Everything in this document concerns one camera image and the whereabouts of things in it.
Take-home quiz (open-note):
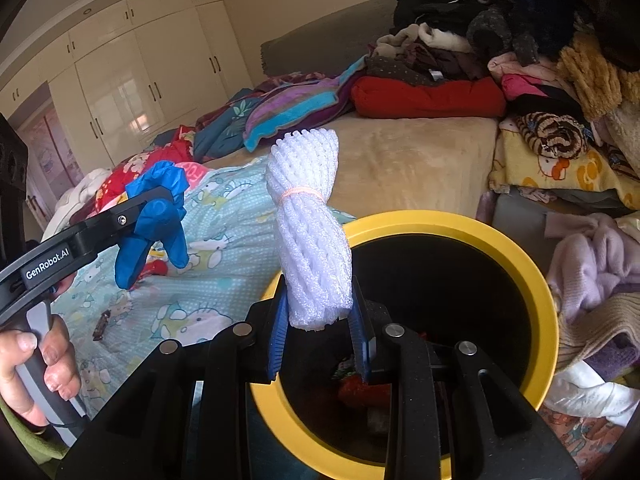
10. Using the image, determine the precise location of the blue rubber glove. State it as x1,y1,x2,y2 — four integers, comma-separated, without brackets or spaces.
115,160,189,289

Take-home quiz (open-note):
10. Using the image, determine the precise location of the white foam net sleeve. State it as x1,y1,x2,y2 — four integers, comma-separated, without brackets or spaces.
266,128,352,332

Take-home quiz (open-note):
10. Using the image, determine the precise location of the green sleeve forearm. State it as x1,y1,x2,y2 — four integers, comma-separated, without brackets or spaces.
1,401,68,466

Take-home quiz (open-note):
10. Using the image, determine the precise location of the yellow rimmed trash bin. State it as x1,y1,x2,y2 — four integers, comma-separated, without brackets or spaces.
250,210,559,479

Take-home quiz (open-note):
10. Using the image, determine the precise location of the left hand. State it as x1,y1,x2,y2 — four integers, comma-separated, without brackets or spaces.
0,314,83,428

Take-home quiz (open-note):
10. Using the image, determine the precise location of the dark green snack wrapper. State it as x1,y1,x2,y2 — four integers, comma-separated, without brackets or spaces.
92,310,111,341

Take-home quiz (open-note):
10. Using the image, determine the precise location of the pink cartoon blanket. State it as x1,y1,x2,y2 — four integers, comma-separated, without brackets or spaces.
176,162,209,192

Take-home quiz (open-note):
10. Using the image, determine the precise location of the red floral quilt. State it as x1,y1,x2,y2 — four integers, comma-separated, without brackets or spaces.
94,126,196,214

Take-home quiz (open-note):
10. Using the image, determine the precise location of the lavender fleece garment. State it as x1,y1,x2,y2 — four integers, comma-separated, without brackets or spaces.
544,211,639,322

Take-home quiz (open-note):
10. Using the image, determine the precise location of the light blue cartoon blanket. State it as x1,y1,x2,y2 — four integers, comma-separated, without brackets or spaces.
52,155,357,418

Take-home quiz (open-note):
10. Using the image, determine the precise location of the blue leaf print quilt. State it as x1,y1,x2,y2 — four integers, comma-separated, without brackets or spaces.
193,89,264,162

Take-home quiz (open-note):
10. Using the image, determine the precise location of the white wardrobe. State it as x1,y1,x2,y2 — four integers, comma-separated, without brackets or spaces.
1,0,250,172

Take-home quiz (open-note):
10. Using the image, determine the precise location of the yellow cartoon blanket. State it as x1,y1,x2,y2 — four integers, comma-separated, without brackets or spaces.
488,119,640,210

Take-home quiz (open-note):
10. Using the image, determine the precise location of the purple striped pillow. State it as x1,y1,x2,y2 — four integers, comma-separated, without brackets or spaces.
243,55,366,152

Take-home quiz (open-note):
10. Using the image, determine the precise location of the grey bed headboard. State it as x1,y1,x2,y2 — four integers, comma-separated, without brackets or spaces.
260,0,396,77

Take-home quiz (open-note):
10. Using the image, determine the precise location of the pile of dark clothes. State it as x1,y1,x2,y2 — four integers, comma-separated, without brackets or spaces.
393,0,639,120

